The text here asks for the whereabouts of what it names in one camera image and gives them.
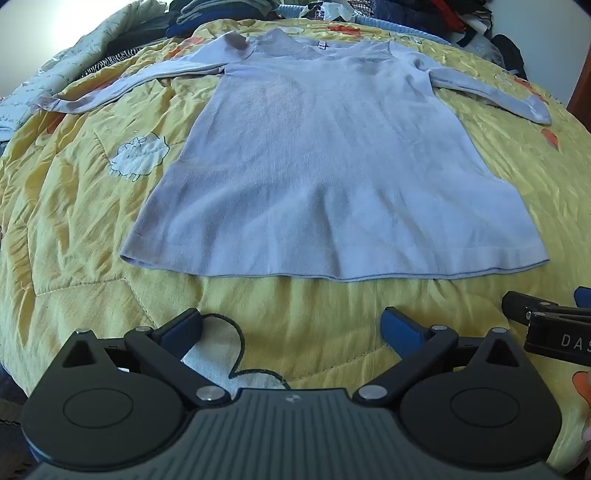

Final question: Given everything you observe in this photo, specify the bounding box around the blue knitted blanket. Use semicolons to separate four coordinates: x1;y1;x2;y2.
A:
276;4;455;46

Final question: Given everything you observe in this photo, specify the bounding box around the light blue long-sleeve shirt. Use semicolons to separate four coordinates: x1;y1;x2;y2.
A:
32;28;553;282

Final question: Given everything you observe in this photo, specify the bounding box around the pile of dark clothes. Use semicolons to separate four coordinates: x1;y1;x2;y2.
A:
165;0;289;38

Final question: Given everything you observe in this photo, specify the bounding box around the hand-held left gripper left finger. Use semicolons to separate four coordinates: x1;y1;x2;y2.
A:
60;308;232;408

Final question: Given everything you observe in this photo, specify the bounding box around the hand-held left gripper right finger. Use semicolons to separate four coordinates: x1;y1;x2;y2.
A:
353;307;532;407

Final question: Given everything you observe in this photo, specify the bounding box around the yellow flower-print quilt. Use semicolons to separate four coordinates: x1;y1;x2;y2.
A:
0;18;591;464

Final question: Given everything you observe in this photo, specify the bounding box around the white plastic bag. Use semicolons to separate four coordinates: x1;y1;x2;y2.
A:
321;0;354;20

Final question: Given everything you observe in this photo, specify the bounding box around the white patterned blanket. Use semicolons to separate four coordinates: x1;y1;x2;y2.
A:
0;0;178;141

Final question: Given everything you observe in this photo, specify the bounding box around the heap of dark garments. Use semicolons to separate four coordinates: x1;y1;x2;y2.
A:
355;0;528;80

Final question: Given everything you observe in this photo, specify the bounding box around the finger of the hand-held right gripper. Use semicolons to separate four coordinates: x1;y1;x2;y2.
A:
525;311;591;357
502;291;591;324

